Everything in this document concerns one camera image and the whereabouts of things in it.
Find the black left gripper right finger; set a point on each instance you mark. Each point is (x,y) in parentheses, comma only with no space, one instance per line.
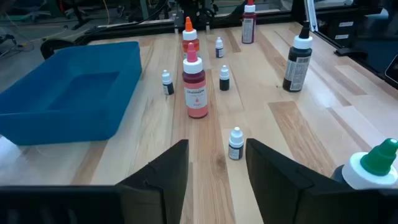
(286,193)

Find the orange-capped food coloring bottle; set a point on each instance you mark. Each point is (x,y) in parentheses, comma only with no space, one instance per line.
(189,34)

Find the black-capped food coloring bottle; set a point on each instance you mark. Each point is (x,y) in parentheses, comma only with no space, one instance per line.
(297,68)

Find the black labelled equipment box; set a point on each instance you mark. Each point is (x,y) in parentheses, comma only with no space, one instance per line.
(342,31)

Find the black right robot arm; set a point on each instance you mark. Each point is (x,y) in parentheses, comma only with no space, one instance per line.
(192,11)

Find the green-capped food coloring bottle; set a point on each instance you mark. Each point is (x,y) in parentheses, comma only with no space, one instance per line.
(373,168)

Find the blue plastic bin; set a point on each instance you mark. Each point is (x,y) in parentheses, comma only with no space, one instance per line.
(62,127)

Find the red-capped food coloring bottle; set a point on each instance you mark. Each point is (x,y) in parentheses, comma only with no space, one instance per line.
(248,28)

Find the small white-capped dropper bottle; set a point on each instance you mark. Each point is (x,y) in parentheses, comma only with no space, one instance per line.
(236,146)
(168,85)
(224,81)
(219,49)

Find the silver aluminium frame post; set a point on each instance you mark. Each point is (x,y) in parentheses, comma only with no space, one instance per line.
(311,15)

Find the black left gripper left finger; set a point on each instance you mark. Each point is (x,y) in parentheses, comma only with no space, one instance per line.
(155,193)

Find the pink-capped food coloring bottle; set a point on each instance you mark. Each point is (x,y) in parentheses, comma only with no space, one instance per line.
(196,93)

